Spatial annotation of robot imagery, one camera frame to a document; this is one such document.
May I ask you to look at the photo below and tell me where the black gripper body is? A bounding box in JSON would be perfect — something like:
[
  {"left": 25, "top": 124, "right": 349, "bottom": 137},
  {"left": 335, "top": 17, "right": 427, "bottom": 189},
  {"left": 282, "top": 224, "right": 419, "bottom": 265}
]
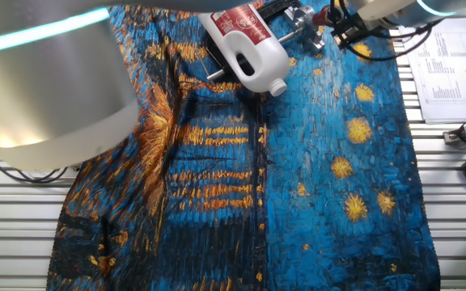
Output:
[{"left": 337, "top": 11, "right": 366, "bottom": 49}]

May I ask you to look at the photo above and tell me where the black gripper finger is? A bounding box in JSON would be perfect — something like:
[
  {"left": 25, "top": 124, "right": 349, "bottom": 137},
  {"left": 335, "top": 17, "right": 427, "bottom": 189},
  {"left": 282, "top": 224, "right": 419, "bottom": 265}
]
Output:
[
  {"left": 332, "top": 23, "right": 350, "bottom": 46},
  {"left": 324, "top": 0, "right": 345, "bottom": 22}
]

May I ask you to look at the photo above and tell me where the lever with red wooden knob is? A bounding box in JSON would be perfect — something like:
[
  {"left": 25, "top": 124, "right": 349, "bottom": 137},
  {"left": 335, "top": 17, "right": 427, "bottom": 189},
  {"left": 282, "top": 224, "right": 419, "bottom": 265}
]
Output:
[{"left": 311, "top": 6, "right": 333, "bottom": 27}]

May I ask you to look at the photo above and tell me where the silver metal lever base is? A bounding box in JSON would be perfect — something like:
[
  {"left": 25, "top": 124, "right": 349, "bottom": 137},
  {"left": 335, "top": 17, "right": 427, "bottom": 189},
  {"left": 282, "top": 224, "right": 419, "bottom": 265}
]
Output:
[{"left": 284, "top": 3, "right": 326, "bottom": 53}]

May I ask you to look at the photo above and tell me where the white bottle with red label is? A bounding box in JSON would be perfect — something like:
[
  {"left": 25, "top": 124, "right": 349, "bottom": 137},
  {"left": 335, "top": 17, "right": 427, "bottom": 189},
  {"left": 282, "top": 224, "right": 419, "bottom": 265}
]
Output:
[{"left": 197, "top": 2, "right": 292, "bottom": 97}]

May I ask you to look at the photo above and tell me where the printed paper sheet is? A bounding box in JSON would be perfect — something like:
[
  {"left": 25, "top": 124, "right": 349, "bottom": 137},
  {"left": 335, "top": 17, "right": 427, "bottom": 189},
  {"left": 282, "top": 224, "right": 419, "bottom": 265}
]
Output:
[{"left": 394, "top": 18, "right": 466, "bottom": 124}]

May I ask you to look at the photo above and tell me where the starry night painted cloth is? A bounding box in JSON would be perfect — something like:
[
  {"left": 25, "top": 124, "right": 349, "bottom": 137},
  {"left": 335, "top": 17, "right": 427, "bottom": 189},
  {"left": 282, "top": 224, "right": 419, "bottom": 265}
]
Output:
[{"left": 46, "top": 0, "right": 441, "bottom": 291}]

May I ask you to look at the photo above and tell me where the black cable with bulky plug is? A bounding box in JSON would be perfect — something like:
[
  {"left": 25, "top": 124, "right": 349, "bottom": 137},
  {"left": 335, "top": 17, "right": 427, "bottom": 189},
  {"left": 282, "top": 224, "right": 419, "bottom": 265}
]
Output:
[{"left": 329, "top": 0, "right": 444, "bottom": 62}]

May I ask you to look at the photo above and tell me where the black cable bundle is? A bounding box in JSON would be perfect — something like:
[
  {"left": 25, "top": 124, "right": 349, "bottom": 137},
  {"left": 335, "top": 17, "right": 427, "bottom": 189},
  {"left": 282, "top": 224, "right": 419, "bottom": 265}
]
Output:
[{"left": 0, "top": 139, "right": 70, "bottom": 185}]

